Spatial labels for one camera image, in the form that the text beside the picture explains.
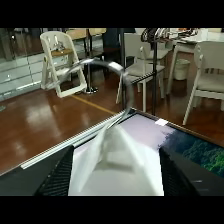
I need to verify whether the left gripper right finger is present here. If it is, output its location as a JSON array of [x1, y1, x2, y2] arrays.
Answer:
[[158, 146, 224, 197]]

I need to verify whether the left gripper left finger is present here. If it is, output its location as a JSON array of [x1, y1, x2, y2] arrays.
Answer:
[[0, 145, 75, 197]]

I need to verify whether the white shirt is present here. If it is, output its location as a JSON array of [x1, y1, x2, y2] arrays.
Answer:
[[67, 124, 165, 197]]

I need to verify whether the white waste bin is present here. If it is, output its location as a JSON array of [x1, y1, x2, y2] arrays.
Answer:
[[172, 58, 191, 81]]

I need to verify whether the black clothes rack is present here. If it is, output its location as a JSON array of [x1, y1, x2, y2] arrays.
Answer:
[[118, 28, 173, 116]]

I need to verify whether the white high chair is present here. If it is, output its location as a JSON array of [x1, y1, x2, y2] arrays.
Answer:
[[39, 30, 89, 99]]

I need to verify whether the silver frame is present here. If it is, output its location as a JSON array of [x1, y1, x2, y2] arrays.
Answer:
[[19, 109, 134, 170]]

